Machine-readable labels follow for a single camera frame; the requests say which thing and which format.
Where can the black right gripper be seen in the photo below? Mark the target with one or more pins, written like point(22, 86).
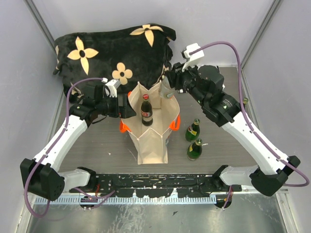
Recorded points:
point(175, 75)

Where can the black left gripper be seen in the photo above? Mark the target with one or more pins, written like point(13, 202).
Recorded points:
point(124, 112)

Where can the cola bottle red cap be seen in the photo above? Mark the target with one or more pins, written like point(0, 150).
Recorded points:
point(146, 111)

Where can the clear glass bottle green cap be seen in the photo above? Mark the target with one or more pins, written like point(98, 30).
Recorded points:
point(165, 90)

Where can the beige canvas bag orange handles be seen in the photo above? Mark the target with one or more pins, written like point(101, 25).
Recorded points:
point(151, 142)

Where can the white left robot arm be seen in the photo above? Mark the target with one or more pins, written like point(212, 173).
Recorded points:
point(41, 175)

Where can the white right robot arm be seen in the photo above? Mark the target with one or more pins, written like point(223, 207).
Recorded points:
point(205, 84)

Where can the black blanket beige flowers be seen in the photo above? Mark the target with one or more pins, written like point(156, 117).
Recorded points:
point(139, 54)

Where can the black white striped cloth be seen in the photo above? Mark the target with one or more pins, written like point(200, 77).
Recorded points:
point(219, 70)

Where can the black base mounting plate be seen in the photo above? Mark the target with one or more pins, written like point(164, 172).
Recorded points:
point(156, 185)

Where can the green bottle front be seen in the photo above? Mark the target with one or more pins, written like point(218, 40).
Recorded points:
point(195, 150)

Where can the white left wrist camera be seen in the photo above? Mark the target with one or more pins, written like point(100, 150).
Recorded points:
point(111, 86)

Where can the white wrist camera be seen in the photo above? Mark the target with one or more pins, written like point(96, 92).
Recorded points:
point(191, 58)
point(111, 86)

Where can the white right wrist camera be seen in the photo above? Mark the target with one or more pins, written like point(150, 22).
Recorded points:
point(191, 58)

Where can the white slotted cable duct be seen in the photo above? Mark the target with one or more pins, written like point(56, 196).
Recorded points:
point(79, 199)

